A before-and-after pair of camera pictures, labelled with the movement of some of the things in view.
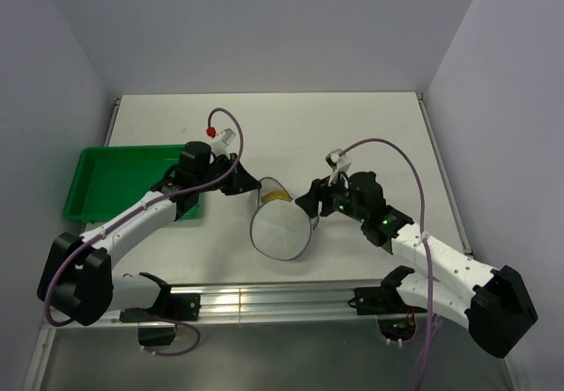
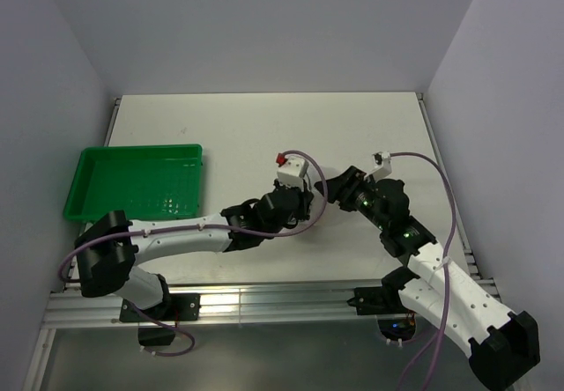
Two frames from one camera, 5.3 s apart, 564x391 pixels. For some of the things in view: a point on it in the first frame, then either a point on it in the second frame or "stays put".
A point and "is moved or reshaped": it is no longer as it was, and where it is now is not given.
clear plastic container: (280, 228) is moved or reshaped
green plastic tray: (105, 176) stays put
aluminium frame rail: (278, 302) stays put
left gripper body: (231, 185) to (300, 211)
